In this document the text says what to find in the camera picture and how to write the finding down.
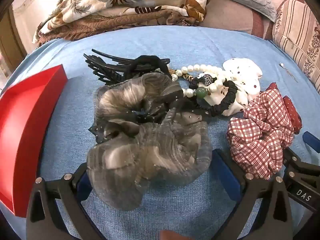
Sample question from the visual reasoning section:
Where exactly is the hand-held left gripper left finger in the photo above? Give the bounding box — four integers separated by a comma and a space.
26, 162, 105, 240

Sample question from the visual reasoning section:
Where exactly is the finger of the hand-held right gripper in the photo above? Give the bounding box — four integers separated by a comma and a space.
282, 147, 320, 179
302, 131, 320, 153

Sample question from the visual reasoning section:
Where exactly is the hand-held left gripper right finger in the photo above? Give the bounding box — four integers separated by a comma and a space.
212, 149, 294, 240

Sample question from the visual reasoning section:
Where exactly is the dark red dotted scrunchie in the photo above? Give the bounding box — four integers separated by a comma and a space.
265, 82, 303, 135

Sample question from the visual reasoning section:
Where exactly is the red plaid scrunchie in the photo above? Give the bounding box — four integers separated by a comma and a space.
226, 88, 295, 180

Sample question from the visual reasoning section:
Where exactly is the thin black scrunchie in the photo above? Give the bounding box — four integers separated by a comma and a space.
190, 79, 238, 117

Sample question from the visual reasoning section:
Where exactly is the grey organza scrunchie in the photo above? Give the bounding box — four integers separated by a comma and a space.
87, 112, 213, 211

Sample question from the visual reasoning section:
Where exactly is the red box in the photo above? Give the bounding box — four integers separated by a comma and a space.
0, 64, 68, 218

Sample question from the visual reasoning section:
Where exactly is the white polka dot scrunchie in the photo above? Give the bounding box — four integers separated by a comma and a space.
204, 58, 263, 117

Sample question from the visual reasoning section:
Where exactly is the grey and black mesh scrunchie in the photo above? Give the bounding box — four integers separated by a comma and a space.
89, 72, 187, 143

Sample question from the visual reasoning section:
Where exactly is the leopard print hair tie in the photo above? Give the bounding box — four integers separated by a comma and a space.
168, 69, 200, 82

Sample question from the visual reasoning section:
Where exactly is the large pearl bracelet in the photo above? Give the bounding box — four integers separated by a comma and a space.
175, 64, 227, 98

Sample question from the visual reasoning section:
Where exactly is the black claw hair clip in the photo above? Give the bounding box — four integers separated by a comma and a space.
83, 49, 171, 85

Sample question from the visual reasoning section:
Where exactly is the silver hairpin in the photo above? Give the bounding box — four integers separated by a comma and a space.
279, 62, 298, 83

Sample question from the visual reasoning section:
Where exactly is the striped floral pillow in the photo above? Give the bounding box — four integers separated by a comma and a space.
271, 0, 320, 93

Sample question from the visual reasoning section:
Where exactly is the blue bed sheet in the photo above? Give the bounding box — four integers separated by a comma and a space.
0, 25, 320, 240

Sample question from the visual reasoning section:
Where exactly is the pink bed sheet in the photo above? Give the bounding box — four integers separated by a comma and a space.
205, 0, 308, 40

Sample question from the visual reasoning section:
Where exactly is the brown quilted blanket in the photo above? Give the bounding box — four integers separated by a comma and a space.
37, 7, 205, 48

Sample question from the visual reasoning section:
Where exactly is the floral leaf blanket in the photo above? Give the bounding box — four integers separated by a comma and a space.
32, 0, 212, 43

